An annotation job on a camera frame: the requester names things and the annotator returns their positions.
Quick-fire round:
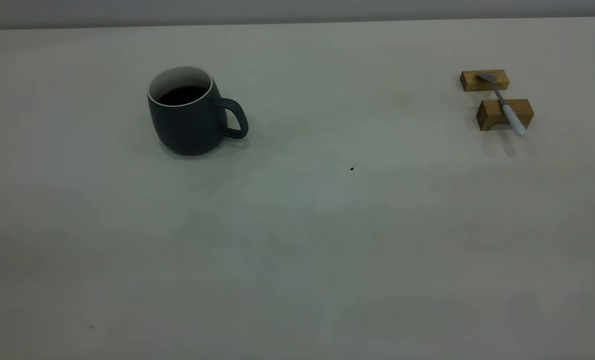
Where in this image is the dark grey ceramic mug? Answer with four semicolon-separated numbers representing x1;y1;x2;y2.
147;65;249;156

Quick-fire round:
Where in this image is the metal spoon with white handle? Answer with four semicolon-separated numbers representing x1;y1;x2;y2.
476;73;528;137

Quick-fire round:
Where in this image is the dark coffee liquid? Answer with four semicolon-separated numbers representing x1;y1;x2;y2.
157;85;209;106

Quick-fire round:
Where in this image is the flat rectangular wooden block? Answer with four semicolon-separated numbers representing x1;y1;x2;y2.
460;69;510;92

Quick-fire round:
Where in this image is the arched wooden block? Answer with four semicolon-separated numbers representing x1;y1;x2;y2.
476;98;535;132

